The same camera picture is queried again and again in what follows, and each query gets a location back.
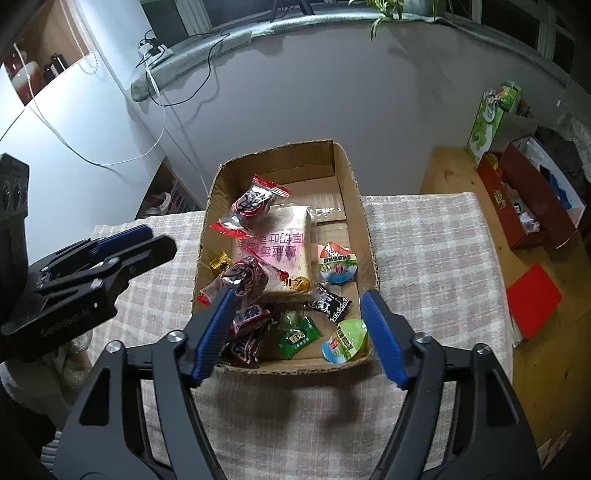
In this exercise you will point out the white tape roll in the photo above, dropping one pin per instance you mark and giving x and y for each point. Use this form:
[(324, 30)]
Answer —
[(161, 204)]

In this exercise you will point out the blue and red jelly cup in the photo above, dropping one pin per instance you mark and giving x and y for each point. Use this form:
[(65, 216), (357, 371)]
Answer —
[(339, 263)]

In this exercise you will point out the yellow candy packet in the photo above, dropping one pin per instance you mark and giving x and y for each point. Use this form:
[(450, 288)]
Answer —
[(220, 261)]

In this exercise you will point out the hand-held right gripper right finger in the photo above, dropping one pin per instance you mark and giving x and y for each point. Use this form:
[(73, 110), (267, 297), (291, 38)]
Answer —
[(383, 337)]

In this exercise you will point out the green lid jelly cup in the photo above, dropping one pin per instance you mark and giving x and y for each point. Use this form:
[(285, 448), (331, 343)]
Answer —
[(346, 341)]

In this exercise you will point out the white window frame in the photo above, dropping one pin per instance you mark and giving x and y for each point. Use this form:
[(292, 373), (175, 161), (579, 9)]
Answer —
[(545, 27)]

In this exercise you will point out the potted spider plant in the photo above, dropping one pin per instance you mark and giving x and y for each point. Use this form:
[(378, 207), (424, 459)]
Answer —
[(397, 11)]

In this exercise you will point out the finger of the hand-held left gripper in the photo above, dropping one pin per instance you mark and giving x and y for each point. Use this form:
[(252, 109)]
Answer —
[(122, 240), (147, 256)]

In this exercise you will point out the wooden wall shelf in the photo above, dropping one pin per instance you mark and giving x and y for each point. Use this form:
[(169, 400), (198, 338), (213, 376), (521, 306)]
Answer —
[(51, 41)]

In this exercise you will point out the packed sliced bread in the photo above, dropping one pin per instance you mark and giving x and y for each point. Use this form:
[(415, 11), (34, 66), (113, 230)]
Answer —
[(286, 249)]

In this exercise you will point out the white power strip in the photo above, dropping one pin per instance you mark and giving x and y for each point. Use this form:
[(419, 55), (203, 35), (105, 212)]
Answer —
[(154, 50)]

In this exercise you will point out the light green candy packet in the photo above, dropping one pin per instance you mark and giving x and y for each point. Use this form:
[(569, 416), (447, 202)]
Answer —
[(291, 319)]

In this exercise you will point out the red flat lid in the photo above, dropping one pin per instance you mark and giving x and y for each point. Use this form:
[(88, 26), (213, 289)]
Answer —
[(533, 300)]

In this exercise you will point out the white lace cloth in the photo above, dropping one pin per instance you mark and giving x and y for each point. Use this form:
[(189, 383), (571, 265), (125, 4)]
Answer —
[(575, 129)]

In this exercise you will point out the dark bottles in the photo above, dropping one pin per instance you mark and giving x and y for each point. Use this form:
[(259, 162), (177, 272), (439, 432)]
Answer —
[(55, 68)]

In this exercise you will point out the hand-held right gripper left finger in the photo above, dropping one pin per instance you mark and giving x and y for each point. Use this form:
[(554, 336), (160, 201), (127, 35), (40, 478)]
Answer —
[(214, 332)]

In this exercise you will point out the red round snack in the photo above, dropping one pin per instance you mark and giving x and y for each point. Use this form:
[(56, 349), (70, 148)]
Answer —
[(251, 205), (244, 277)]

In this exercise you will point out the striped grey cloth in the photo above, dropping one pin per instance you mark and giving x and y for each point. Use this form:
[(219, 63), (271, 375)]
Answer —
[(50, 454)]

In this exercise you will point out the large brown chocolate bar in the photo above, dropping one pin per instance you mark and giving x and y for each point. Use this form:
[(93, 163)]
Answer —
[(244, 348)]

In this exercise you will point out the dark green candy packet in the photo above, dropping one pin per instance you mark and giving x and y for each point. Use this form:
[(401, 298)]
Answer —
[(298, 341)]

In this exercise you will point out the red cardboard box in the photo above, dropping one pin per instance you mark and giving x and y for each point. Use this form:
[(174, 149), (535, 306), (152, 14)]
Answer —
[(535, 198)]

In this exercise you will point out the small brown chocolate bar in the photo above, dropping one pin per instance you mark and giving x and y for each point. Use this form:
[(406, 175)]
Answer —
[(251, 318)]

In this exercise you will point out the green printed carton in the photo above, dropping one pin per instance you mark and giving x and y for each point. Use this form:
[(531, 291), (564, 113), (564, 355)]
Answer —
[(489, 124)]

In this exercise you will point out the dark cloth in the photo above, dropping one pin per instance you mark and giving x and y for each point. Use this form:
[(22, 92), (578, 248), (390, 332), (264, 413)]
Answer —
[(568, 161)]

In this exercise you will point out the pink checked tablecloth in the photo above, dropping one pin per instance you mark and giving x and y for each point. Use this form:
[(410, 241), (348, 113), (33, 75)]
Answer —
[(429, 258)]

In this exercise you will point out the plain brown carton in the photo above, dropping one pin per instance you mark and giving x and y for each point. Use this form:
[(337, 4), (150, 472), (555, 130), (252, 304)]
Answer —
[(521, 127)]

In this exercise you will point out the red and white jar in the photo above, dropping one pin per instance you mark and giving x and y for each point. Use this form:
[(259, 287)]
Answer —
[(25, 83)]

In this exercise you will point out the black snack packet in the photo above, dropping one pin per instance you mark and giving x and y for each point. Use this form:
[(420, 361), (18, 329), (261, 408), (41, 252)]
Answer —
[(330, 304)]

